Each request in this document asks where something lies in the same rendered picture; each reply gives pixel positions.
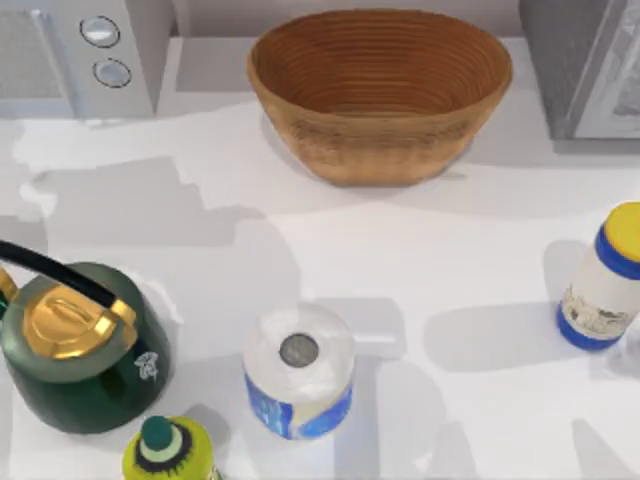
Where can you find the white paper roll blue wrapper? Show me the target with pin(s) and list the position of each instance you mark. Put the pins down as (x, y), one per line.
(300, 380)

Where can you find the brown woven basket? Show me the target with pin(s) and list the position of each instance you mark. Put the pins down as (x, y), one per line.
(375, 100)

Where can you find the yellow-green bottle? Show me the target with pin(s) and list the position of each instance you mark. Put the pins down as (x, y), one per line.
(170, 450)

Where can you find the green and gold kettle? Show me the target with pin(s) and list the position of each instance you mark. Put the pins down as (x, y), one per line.
(85, 350)

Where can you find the round microwave knob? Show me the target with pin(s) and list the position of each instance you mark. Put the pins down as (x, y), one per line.
(99, 31)
(112, 73)

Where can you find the white jar yellow lid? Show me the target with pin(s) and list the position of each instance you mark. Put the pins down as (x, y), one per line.
(600, 285)

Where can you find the pale microwave oven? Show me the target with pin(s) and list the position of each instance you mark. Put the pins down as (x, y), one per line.
(60, 60)

